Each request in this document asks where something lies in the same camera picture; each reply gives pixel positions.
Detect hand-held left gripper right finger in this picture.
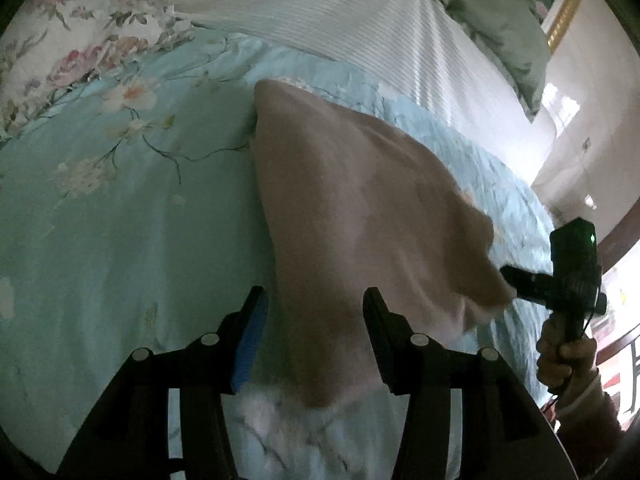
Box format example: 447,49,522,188
362,287,581,480

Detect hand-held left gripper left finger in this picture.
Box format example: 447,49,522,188
57,286,271,480

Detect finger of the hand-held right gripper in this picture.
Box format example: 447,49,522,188
500,265,544,304

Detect grey-pink long-sleeve sweater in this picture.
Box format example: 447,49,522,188
250,79,518,408

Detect person's right forearm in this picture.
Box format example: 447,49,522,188
550,367,626,480

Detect person's right hand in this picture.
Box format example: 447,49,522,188
536,317,599,394

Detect light blue floral quilt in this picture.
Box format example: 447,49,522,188
0,35,556,480

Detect green pillow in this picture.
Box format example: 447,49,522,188
400,0,551,121

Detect white floral pillow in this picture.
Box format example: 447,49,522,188
0,0,196,141

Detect wall socket with cable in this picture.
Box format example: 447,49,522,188
580,137,598,208

